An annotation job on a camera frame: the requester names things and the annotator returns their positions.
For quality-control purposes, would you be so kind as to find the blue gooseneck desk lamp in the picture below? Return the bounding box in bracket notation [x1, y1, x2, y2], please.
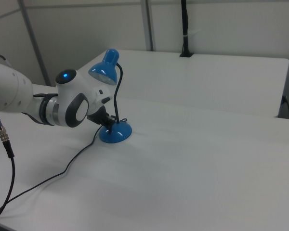
[88, 49, 133, 144]

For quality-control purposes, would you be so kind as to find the black cable with metal connector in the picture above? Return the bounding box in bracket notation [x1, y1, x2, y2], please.
[0, 96, 16, 228]

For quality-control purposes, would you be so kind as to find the black lamp power cord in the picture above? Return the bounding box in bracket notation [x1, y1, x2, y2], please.
[0, 117, 129, 219]

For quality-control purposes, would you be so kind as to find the grey partition corner post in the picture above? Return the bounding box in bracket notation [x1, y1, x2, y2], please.
[17, 0, 52, 87]

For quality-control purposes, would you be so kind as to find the black camera stand pole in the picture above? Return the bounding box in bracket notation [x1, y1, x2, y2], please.
[179, 0, 194, 58]

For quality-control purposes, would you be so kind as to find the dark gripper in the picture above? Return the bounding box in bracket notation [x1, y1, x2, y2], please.
[86, 106, 117, 132]

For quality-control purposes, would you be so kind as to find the grey partition wall post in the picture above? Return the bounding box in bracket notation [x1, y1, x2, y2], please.
[140, 0, 158, 51]

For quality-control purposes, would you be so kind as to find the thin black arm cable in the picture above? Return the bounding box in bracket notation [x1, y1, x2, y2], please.
[0, 54, 13, 68]

